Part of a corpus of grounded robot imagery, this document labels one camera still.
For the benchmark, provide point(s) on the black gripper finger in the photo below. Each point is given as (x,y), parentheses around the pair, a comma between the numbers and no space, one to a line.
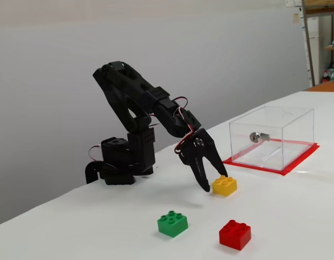
(200,173)
(216,162)

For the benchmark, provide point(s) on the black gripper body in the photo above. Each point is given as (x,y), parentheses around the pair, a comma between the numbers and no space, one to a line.
(197,151)

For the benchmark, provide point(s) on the yellow lego brick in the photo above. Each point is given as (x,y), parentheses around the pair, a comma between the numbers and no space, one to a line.
(223,188)

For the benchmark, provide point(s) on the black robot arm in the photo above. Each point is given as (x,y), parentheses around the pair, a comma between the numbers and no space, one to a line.
(123,89)

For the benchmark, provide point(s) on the green lego brick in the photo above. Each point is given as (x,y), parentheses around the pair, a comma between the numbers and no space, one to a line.
(172,227)

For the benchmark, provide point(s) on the red lego brick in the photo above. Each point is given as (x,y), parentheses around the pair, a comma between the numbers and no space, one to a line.
(234,237)

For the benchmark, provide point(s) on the transparent plastic box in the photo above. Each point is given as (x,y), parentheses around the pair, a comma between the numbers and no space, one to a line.
(296,130)

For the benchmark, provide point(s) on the silver cam lock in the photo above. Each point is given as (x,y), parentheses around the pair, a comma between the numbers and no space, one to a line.
(254,137)

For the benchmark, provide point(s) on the orange wooden table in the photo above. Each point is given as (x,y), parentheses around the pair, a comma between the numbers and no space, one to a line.
(326,87)

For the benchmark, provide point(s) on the red cola bottle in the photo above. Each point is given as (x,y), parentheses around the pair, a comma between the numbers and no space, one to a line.
(325,78)

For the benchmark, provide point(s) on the white cabinet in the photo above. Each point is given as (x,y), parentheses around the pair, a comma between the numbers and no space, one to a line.
(315,54)

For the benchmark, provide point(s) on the wooden shelf board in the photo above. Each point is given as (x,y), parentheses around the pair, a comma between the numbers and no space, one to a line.
(333,48)

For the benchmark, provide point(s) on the small paper note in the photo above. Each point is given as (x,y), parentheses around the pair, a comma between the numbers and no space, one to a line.
(295,19)

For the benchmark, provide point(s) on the red tape frame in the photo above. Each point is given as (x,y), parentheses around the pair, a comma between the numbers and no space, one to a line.
(302,158)

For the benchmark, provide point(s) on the metal shelf post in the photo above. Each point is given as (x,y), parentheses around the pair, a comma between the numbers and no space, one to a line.
(307,40)

